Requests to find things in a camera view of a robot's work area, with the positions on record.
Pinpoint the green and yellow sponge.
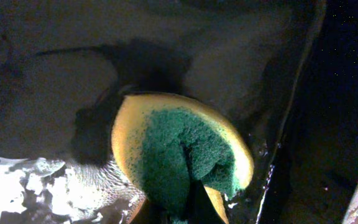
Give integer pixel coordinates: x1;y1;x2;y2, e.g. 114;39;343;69
111;93;254;223

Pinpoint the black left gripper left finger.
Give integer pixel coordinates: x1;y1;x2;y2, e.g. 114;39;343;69
129;199;170;224

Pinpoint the black rectangular water tray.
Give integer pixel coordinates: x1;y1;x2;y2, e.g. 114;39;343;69
0;1;326;223

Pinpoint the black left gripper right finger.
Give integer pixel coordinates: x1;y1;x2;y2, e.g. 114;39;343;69
186;180;224;224

